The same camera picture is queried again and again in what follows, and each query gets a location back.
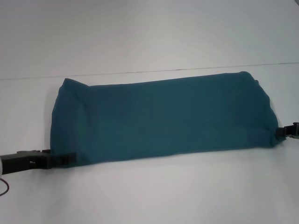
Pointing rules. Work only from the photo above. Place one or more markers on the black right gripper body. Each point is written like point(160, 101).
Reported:
point(293, 130)

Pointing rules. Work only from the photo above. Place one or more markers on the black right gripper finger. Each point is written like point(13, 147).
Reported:
point(281, 131)

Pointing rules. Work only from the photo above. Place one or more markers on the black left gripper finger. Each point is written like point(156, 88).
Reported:
point(65, 158)

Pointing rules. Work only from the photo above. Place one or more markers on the teal T-shirt with pink print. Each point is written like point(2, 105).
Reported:
point(163, 116)

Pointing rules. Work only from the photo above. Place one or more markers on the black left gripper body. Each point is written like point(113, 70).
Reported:
point(23, 161)

